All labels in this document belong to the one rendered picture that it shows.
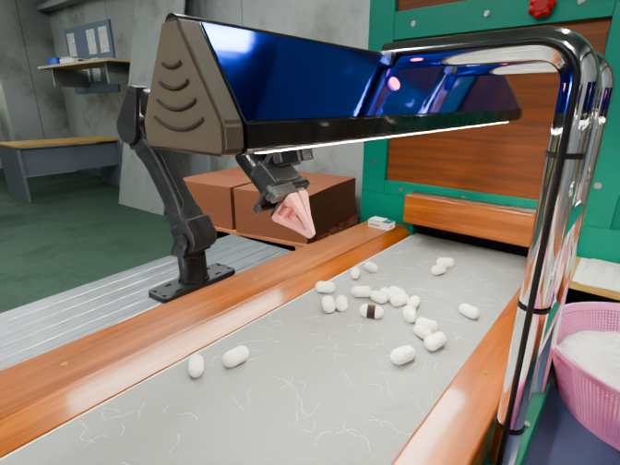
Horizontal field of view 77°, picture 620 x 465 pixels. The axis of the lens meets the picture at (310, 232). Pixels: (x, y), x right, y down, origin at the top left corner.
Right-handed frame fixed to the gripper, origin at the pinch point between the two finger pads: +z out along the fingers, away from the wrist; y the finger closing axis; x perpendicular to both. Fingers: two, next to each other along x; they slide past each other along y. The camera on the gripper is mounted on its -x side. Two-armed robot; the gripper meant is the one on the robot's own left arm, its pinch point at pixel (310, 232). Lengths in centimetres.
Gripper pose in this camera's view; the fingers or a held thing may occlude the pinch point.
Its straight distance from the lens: 66.8
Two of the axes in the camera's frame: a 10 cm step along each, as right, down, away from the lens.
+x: -4.9, 6.0, 6.3
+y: 6.4, -2.4, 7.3
